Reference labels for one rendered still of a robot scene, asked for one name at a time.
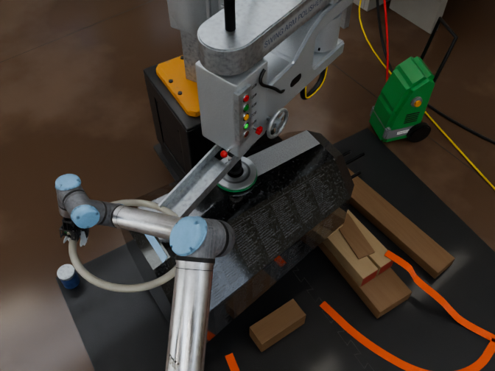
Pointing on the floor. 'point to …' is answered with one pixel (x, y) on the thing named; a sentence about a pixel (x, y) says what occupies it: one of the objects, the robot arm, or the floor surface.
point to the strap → (389, 352)
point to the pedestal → (177, 129)
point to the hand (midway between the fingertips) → (77, 240)
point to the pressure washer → (407, 97)
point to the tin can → (68, 276)
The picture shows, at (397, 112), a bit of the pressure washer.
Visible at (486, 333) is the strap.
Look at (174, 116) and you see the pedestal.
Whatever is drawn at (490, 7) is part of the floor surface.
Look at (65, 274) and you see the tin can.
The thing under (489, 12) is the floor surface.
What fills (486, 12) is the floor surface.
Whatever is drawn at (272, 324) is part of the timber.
